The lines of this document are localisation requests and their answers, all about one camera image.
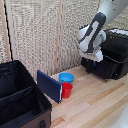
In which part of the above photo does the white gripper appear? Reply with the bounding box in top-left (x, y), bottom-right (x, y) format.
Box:
top-left (86, 49), bottom-right (105, 64)

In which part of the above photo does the black air fryer drawer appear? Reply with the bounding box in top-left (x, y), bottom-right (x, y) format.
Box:
top-left (80, 54), bottom-right (128, 81)

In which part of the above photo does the blue bowl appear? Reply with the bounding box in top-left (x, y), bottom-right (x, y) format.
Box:
top-left (58, 72), bottom-right (75, 85)

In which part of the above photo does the black air fryer body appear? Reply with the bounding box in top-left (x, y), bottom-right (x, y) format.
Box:
top-left (99, 28), bottom-right (128, 63)

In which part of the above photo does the red plastic cup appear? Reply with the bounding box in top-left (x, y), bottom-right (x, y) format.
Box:
top-left (61, 81), bottom-right (74, 99)

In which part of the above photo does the dark blue book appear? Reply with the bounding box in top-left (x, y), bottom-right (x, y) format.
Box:
top-left (36, 69), bottom-right (64, 104)

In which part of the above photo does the woven folding screen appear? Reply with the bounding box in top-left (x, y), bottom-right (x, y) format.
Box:
top-left (0, 0), bottom-right (128, 82)

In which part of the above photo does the black fabric storage box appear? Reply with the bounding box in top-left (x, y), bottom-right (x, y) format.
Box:
top-left (0, 59), bottom-right (53, 128)

